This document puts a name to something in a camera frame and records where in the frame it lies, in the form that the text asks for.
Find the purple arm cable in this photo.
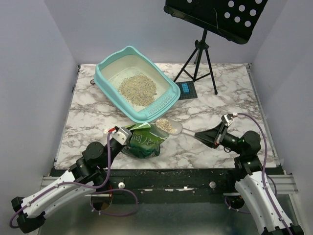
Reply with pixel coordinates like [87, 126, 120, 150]
[9, 129, 139, 228]
[224, 113, 294, 235]

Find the green litter bag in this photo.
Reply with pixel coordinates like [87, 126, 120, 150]
[122, 123, 169, 159]

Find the teal cat litter box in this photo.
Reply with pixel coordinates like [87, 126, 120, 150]
[94, 46, 180, 123]

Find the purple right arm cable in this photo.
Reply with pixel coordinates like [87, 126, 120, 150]
[224, 113, 294, 235]

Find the black lego baseplate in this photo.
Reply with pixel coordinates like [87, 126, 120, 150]
[176, 81, 198, 100]

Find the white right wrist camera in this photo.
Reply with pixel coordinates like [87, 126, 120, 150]
[221, 113, 238, 127]

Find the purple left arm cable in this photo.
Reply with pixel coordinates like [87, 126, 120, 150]
[9, 129, 139, 228]

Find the clear plastic scoop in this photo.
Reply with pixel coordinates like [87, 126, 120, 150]
[155, 118, 195, 137]

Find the black tripod stand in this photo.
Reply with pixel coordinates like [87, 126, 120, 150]
[174, 29, 218, 95]

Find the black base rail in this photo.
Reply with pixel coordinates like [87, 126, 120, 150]
[102, 168, 245, 208]

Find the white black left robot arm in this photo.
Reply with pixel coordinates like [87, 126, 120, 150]
[9, 133, 129, 234]

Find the beige litter pile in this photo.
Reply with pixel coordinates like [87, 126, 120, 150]
[118, 74, 157, 107]

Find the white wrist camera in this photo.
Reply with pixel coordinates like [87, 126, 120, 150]
[221, 113, 238, 127]
[111, 127, 132, 145]

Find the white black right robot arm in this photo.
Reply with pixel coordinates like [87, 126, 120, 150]
[194, 123, 304, 235]

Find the black music stand tray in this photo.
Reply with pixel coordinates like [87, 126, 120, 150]
[163, 0, 268, 45]

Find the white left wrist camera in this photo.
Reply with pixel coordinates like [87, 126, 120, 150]
[111, 127, 132, 145]

